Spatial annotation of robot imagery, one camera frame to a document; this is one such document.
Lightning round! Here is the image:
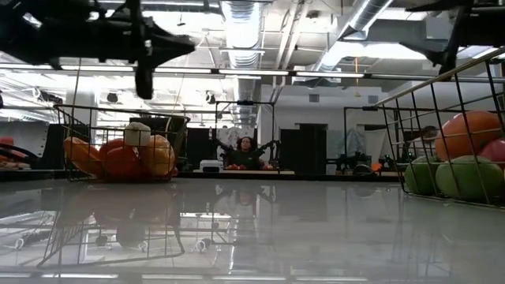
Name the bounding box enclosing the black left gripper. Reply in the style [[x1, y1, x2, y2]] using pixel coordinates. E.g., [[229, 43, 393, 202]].
[[118, 0, 196, 99]]

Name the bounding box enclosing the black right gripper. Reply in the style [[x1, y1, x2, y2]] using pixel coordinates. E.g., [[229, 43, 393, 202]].
[[399, 0, 474, 76]]

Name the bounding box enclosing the metal wire basket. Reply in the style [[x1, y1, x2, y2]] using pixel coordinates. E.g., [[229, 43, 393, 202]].
[[373, 46, 505, 210], [54, 103, 191, 183]]

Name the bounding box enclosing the orange fruit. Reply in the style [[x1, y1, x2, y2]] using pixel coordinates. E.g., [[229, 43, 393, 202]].
[[433, 110, 504, 162]]

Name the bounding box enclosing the white cauliflower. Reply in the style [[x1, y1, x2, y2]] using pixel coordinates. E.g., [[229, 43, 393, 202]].
[[123, 121, 152, 148]]

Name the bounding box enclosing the orange bell pepper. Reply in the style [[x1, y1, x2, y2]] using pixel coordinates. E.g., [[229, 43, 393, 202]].
[[140, 134, 177, 178]]

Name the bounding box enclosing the green lime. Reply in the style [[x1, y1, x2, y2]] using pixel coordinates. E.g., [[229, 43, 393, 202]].
[[404, 155, 441, 196], [435, 155, 505, 204]]

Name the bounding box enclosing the red ribbed tomato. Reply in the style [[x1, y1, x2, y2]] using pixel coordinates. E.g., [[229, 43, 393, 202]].
[[103, 145, 145, 181]]

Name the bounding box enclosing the long orange pepper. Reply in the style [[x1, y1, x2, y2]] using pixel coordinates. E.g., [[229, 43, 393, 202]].
[[62, 136, 104, 178]]

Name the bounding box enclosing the person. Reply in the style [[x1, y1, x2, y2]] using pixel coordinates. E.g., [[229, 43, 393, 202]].
[[410, 125, 440, 161], [226, 136, 264, 171]]

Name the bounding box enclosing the small white box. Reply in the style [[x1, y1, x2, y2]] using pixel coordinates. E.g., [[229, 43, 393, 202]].
[[200, 159, 224, 174]]

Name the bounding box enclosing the black partition panel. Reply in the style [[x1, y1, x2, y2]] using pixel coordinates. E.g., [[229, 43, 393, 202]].
[[46, 123, 91, 170]]

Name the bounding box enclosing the red orange bundle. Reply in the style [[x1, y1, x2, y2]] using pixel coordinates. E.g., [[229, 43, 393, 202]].
[[0, 136, 40, 170]]

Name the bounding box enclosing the ceiling light rail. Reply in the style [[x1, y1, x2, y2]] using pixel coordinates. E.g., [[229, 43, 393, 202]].
[[0, 62, 505, 84]]

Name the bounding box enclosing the ribbed flexible air duct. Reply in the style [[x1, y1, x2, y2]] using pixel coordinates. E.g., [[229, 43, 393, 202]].
[[219, 0, 264, 126]]

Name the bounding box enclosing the silver spiral air duct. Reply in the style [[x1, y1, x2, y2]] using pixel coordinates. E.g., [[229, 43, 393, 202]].
[[315, 0, 395, 72]]

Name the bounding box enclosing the black frame stand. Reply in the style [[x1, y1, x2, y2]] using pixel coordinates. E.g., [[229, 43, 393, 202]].
[[215, 100, 276, 159], [343, 105, 399, 159]]

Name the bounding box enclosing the yellow hanging cable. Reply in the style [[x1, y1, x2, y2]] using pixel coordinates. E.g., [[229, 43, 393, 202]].
[[62, 58, 82, 170]]

